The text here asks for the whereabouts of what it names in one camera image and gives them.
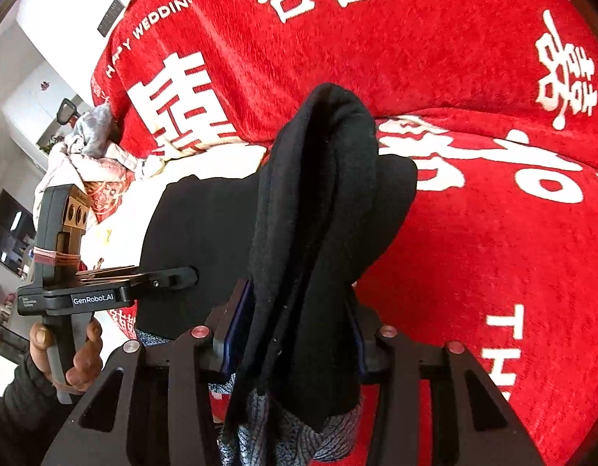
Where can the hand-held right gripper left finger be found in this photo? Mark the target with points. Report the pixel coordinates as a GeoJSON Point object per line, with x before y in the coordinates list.
{"type": "Point", "coordinates": [233, 330]}

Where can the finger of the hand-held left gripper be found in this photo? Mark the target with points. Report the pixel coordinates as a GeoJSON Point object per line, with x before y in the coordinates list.
{"type": "Point", "coordinates": [168, 279]}

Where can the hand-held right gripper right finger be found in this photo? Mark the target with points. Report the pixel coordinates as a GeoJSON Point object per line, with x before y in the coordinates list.
{"type": "Point", "coordinates": [381, 349]}

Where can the black pants with floral lining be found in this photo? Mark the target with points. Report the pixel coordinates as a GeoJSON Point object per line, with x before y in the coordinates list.
{"type": "Point", "coordinates": [318, 213]}

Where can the person's left forearm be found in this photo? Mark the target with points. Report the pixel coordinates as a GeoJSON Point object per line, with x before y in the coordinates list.
{"type": "Point", "coordinates": [22, 417]}

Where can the person's left hand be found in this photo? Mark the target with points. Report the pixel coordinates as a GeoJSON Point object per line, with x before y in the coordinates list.
{"type": "Point", "coordinates": [85, 364]}

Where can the black television screen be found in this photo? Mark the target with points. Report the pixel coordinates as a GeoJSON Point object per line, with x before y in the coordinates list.
{"type": "Point", "coordinates": [7, 233]}

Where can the red patterned cloth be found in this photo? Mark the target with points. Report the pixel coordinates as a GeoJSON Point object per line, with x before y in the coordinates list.
{"type": "Point", "coordinates": [107, 196]}

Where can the pile of pale clothes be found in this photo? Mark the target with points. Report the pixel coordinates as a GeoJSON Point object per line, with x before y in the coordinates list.
{"type": "Point", "coordinates": [68, 165]}

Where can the small black framed mirror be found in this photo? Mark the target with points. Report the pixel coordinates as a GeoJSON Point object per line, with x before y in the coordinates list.
{"type": "Point", "coordinates": [68, 110]}

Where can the red printed sofa cover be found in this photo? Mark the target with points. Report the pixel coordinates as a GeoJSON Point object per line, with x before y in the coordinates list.
{"type": "Point", "coordinates": [449, 82]}

